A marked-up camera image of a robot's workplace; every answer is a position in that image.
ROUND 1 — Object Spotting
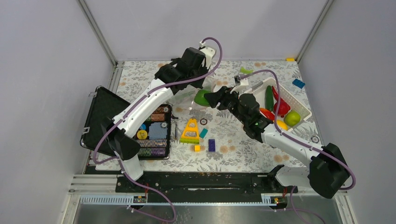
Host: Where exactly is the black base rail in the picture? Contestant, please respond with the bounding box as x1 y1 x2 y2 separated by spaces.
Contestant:
115 171 298 203

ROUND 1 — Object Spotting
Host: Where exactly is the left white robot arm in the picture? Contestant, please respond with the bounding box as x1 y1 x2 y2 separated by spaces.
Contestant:
95 47 216 192

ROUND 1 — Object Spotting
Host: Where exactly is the blue lego brick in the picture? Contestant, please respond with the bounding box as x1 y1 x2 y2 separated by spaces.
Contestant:
292 78 305 89

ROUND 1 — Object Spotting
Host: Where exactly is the green bell pepper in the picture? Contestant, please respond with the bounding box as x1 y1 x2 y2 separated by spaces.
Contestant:
194 89 211 107

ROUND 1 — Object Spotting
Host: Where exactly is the yellow lemon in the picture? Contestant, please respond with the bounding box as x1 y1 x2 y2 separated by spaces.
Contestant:
276 120 289 131

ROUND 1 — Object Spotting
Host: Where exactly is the teal small block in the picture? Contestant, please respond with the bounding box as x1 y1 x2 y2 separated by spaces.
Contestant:
199 128 208 139

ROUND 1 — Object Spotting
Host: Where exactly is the red chili pepper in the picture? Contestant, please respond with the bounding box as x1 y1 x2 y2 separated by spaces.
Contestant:
272 86 283 102

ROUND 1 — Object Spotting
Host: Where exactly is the small yellow cube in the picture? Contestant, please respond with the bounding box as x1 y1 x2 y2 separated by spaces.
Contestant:
194 145 201 152

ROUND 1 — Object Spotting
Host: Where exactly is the yellow triangular toy block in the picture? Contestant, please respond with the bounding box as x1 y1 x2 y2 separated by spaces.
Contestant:
179 119 200 144

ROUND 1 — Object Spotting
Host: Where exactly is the white plastic basket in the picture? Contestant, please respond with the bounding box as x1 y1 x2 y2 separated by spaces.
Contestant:
244 77 312 132

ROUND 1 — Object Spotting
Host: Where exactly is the clear pink-dotted zip bag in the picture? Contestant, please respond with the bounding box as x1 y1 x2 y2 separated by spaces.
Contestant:
167 77 223 110

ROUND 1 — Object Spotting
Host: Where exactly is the green apple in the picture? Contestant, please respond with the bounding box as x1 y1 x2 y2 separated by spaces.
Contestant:
283 110 301 127

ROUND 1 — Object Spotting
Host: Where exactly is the red apple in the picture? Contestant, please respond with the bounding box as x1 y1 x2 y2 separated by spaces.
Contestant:
273 101 291 117

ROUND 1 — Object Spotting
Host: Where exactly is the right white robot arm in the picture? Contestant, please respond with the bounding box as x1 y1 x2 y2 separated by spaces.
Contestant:
204 86 352 199

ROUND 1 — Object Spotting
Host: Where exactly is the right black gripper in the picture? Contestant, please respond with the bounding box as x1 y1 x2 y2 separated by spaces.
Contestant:
204 86 248 125

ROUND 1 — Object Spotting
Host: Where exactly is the small dark green cucumber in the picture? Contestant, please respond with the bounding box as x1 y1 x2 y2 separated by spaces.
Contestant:
265 85 274 111

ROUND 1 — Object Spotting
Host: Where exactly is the purple lego brick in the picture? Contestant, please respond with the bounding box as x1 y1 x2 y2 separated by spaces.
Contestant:
208 139 216 152

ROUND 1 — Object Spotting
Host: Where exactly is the lime green block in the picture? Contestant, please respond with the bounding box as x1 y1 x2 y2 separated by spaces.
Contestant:
240 67 254 74

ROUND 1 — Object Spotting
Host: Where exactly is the black poker chip case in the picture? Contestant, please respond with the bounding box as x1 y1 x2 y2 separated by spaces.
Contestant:
80 86 172 160

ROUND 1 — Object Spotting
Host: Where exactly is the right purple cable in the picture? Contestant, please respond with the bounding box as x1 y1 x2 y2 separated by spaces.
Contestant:
240 69 356 224

